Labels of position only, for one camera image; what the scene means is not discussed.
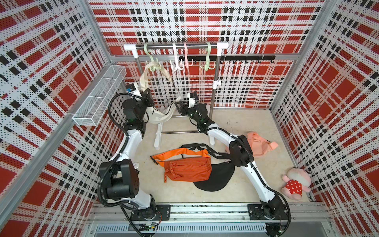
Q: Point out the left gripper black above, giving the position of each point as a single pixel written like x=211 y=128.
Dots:
x=146 y=98

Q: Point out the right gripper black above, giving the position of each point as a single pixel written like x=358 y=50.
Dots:
x=184 y=106

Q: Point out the cream fanny pack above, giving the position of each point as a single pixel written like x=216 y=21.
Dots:
x=155 y=115

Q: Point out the orange fanny pack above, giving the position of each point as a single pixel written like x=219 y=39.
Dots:
x=185 y=165

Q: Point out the black fanny pack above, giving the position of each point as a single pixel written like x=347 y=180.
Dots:
x=221 y=173

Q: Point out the pink fanny pack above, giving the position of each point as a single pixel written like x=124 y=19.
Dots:
x=259 y=146

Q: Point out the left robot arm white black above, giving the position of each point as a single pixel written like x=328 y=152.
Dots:
x=119 y=183

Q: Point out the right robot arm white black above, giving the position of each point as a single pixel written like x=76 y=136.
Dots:
x=241 y=155

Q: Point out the white hook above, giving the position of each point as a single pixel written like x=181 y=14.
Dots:
x=176 y=64

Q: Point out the pink hook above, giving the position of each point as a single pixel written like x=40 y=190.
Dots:
x=187 y=64

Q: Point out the light green hook left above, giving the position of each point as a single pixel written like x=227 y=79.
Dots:
x=151 y=59

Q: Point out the light green hook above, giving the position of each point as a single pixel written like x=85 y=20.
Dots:
x=207 y=65
x=151 y=59

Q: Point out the light green hook right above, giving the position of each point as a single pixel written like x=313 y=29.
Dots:
x=207 y=65

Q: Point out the pink plush toy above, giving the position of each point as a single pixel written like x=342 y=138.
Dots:
x=297 y=181

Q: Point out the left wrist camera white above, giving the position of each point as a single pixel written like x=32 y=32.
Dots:
x=133 y=89

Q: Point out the black wall hook rail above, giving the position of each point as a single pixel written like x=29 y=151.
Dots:
x=258 y=58

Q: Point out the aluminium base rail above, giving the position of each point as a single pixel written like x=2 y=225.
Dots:
x=308 y=219

